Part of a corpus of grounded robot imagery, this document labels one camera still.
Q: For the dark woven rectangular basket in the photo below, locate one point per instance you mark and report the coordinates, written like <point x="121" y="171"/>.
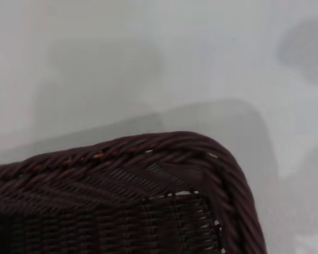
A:
<point x="100" y="206"/>

